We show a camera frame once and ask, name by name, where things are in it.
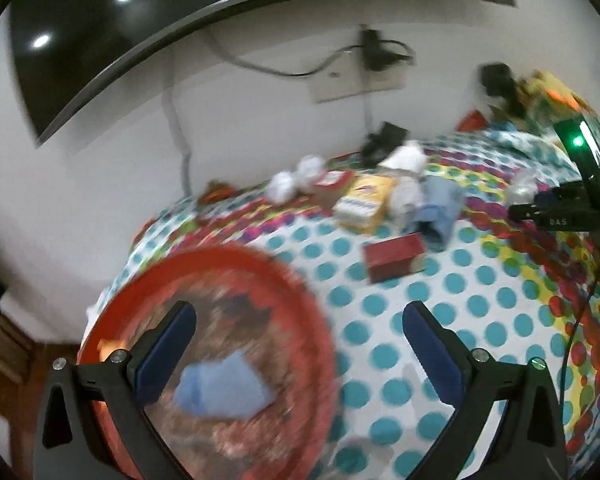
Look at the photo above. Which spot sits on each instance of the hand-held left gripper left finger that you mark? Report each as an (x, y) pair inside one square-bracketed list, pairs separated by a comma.
[(167, 345)]

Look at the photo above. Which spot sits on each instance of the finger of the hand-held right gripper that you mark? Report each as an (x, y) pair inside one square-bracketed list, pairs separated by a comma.
[(555, 215)]

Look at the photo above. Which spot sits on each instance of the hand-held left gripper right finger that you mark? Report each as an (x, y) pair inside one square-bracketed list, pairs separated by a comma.
[(430, 345)]

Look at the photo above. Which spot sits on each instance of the blue sock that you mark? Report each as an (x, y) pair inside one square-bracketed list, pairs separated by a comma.
[(225, 385), (440, 210)]

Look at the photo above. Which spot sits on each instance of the dark red box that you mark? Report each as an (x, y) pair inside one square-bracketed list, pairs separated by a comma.
[(392, 257)]

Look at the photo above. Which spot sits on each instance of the round red metal tray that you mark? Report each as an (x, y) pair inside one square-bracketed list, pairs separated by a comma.
[(280, 300)]

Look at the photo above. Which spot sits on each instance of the white sock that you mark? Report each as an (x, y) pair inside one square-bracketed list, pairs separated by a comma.
[(405, 200)]

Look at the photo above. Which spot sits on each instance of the clear plastic wrap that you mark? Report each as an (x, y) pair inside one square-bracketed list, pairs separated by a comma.
[(405, 157)]

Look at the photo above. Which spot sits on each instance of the orange toy figure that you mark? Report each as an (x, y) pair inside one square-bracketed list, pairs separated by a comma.
[(217, 190)]

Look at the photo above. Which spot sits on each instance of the small crumpled white plastic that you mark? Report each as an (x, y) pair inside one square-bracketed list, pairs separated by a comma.
[(525, 187)]

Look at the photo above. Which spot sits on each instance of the polka dot bedsheet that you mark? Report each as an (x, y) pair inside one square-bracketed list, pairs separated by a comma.
[(480, 320)]

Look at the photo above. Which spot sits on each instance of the yellow green packaging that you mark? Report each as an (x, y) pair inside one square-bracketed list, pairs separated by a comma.
[(555, 97)]

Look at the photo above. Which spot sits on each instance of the red packet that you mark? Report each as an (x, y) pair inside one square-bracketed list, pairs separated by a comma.
[(472, 121)]

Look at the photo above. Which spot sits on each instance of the black device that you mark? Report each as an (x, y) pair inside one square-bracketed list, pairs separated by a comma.
[(500, 85)]

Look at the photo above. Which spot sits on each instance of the yellow box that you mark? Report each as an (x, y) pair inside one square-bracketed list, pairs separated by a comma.
[(365, 202)]

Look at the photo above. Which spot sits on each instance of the wooden slatted furniture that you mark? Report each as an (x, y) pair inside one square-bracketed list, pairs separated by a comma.
[(2, 347)]

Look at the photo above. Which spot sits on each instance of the brown box with red label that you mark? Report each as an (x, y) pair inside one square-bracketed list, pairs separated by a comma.
[(332, 187)]

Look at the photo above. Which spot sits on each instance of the black cloth bundle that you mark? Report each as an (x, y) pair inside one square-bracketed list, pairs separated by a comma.
[(382, 142)]

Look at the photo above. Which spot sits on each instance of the black plug charger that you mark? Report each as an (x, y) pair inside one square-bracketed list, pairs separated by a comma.
[(377, 50)]

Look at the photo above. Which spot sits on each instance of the black curved television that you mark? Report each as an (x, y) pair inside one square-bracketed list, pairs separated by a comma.
[(80, 60)]

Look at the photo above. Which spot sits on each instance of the white wall outlet plate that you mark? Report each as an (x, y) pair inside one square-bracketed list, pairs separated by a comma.
[(340, 85)]

